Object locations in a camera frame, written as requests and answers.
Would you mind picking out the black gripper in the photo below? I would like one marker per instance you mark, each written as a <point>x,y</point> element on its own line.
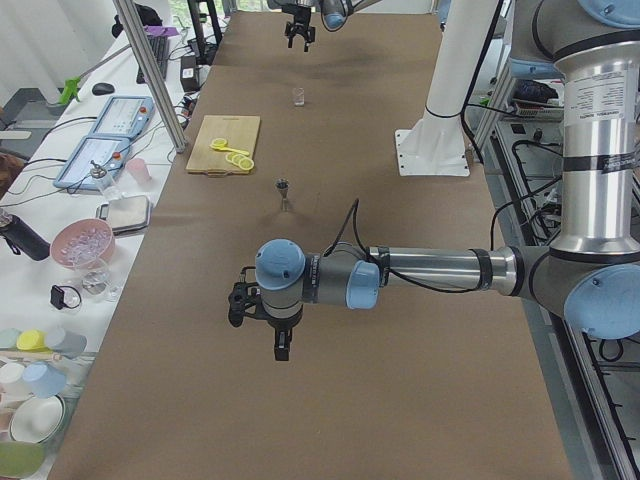
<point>281,324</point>
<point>299,16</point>

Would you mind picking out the clear glass cup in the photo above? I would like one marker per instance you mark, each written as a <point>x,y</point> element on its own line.
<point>298,96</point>

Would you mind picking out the steel jigger measuring cup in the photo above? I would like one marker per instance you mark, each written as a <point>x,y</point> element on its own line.
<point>282,186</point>

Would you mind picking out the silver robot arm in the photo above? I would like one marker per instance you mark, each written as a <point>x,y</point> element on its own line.
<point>333,14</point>
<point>588,275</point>

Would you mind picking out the pink plastic cup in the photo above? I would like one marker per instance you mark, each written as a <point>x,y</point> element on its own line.
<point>138,170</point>

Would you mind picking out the blue cup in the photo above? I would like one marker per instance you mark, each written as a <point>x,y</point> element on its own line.
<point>43,379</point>

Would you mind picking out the yellow cup on rack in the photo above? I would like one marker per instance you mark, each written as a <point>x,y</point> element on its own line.
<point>31,341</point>

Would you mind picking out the bamboo cutting board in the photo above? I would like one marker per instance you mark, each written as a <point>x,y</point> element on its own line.
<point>240,132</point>

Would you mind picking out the yellow plastic spoon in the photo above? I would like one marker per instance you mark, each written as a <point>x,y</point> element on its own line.
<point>236,150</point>

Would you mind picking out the black keyboard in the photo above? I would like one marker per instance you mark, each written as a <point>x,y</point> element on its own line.
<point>159,46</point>

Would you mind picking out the lemon slice middle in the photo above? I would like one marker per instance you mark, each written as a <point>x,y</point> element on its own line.
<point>238,159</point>

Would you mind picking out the grey metal tray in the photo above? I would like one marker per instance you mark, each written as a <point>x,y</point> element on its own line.
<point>126,215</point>

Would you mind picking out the wine glass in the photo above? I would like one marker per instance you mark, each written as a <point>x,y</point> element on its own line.
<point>97,280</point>

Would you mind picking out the upper teach pendant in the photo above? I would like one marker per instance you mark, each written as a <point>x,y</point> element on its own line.
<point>123,116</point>

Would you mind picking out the teach pendant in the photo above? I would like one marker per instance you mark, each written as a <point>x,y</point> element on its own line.
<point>110,153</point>
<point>123,116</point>

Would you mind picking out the black computer mouse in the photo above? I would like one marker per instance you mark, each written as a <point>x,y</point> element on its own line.
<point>102,88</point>

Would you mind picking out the pink bowl with ice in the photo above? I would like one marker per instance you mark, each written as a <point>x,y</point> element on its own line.
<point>82,243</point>

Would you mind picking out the lower teach pendant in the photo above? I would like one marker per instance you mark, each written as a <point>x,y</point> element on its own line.
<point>110,153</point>

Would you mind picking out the white bowl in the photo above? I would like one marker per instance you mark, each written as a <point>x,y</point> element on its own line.
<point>36,420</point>

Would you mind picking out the black water bottle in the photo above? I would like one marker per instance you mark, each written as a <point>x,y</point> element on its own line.
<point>21,238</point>

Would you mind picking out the green bowl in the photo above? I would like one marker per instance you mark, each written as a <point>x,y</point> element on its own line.
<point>20,459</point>

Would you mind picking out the aluminium frame post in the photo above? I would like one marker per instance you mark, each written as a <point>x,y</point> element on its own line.
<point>137,37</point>

